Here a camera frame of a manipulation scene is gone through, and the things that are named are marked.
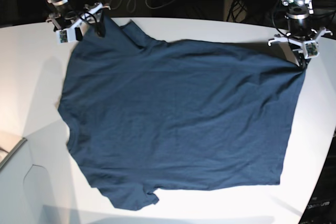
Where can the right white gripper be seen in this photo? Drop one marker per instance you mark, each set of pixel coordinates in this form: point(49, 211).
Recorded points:
point(92, 16)

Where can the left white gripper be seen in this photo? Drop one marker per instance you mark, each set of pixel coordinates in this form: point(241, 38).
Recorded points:
point(297, 43)

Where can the dark blue t-shirt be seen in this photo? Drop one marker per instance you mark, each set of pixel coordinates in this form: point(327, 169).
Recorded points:
point(146, 114)

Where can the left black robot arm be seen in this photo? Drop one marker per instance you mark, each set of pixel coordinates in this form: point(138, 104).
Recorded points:
point(298, 23)

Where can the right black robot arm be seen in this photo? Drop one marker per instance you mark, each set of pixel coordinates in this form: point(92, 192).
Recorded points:
point(61, 6)

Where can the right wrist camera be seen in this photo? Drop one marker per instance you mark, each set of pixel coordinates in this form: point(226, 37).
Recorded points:
point(66, 35)

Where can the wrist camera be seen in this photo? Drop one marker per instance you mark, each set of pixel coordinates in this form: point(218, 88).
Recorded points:
point(310, 49)
point(66, 35)

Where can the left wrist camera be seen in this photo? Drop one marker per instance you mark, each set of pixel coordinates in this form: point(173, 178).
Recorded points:
point(310, 49)

